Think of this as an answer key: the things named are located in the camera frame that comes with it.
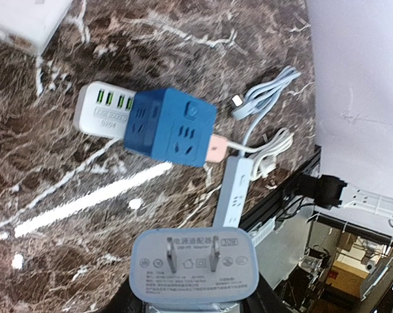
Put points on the pink plug adapter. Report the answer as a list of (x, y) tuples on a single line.
[(217, 149)]

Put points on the blue cube socket adapter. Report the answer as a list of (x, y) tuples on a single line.
[(170, 126)]

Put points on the white universal power strip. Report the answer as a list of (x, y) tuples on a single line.
[(103, 110)]

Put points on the light blue plug adapter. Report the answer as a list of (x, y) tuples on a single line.
[(193, 266)]

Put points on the white cube socket adapter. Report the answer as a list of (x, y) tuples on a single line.
[(30, 25)]

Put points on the light blue power strip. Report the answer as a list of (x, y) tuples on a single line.
[(233, 192)]

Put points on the slotted cable duct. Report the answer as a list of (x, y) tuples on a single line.
[(261, 230)]

